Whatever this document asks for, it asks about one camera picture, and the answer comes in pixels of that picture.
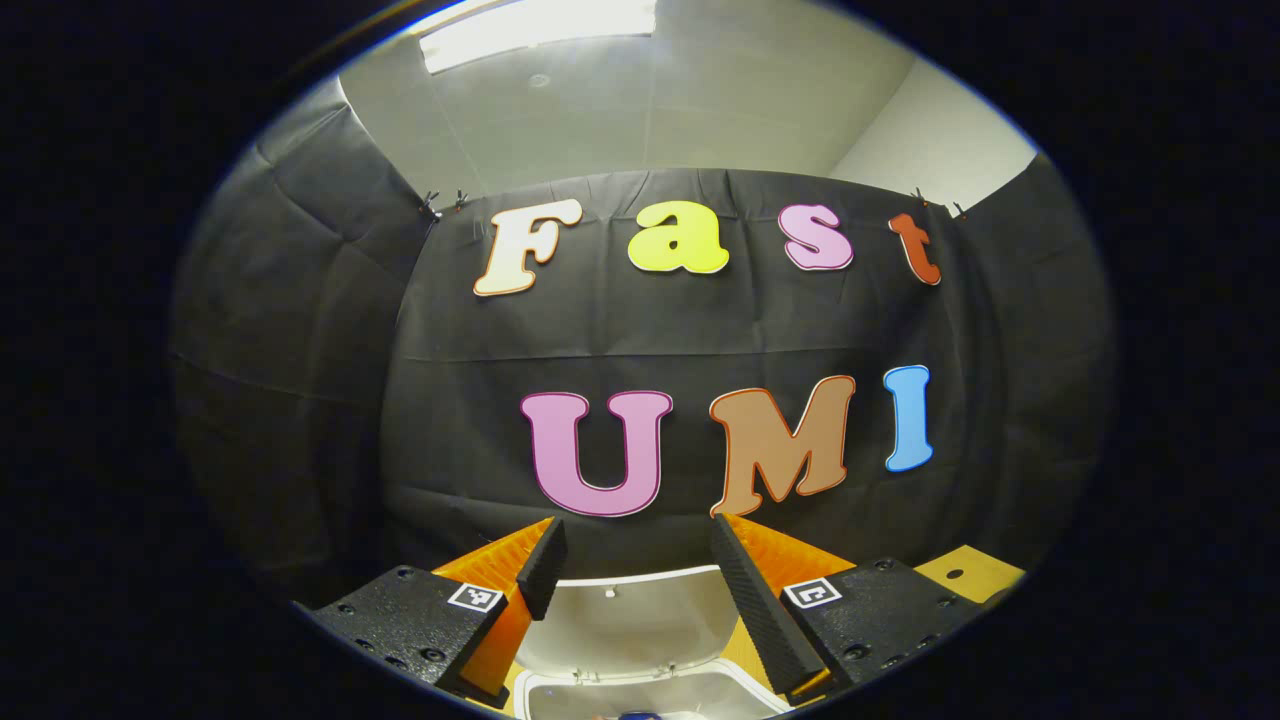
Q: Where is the wooden desktop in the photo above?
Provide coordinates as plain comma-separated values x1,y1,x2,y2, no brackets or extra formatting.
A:
488,545,1028,713

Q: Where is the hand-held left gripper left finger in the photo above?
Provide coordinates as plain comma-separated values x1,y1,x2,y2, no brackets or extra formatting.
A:
294,516,569,710

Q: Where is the black backdrop cloth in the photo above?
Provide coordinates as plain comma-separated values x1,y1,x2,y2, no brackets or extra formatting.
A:
170,75,1116,601

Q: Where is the ceiling light panel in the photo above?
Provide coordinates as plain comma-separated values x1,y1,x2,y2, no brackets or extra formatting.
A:
420,0,657,74

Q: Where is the white desktop garbage bin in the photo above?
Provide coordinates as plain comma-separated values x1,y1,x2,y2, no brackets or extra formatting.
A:
513,565,796,720

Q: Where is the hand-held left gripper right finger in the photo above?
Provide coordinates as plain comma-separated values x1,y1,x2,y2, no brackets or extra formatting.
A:
709,513,987,705

